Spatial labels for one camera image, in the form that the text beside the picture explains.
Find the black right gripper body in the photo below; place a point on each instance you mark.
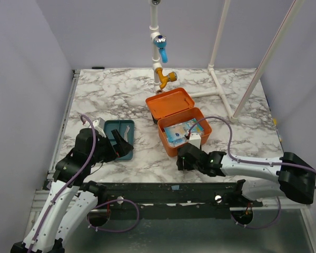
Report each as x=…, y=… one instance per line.
x=186, y=153

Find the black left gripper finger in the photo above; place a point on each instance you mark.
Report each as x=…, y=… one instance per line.
x=118, y=140
x=124, y=150

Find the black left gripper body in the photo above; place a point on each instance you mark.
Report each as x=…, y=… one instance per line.
x=106, y=152

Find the teal divided tray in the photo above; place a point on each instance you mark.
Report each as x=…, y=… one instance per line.
x=120, y=125

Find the blue cotton swab bag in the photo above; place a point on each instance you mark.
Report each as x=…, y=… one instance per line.
x=176, y=134

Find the orange medicine kit box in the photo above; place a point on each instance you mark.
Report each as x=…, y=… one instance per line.
x=170, y=108

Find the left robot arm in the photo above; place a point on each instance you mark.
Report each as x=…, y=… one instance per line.
x=63, y=189

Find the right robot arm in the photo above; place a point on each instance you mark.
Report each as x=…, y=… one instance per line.
x=287, y=175

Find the yellow faucet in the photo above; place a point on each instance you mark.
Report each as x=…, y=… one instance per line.
x=164, y=79

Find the blue faucet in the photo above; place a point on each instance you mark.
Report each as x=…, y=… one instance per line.
x=160, y=42

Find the black-handled bandage scissors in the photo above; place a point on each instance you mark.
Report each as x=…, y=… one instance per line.
x=126, y=133

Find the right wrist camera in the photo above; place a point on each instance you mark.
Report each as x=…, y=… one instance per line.
x=195, y=140

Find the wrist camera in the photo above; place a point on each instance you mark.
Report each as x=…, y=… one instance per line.
x=195, y=140
x=98, y=125

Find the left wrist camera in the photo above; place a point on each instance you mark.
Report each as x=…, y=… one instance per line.
x=98, y=125

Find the white PVC pipe frame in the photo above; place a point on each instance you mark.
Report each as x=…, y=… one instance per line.
x=206, y=52

